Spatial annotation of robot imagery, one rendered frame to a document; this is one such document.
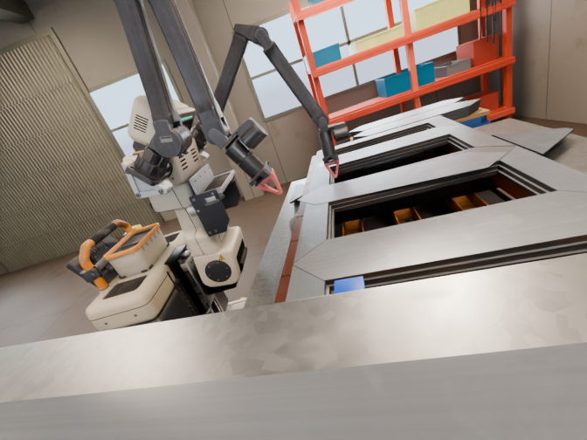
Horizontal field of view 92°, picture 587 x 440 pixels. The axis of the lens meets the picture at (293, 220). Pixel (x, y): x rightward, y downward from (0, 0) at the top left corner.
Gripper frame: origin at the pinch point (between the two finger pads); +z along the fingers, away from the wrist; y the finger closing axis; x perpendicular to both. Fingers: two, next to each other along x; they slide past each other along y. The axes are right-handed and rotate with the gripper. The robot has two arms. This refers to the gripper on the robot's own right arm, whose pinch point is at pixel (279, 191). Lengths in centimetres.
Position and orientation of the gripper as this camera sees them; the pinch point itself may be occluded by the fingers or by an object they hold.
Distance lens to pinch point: 88.2
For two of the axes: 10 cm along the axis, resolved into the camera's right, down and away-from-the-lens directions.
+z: 6.9, 6.5, 3.2
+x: -7.2, 6.3, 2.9
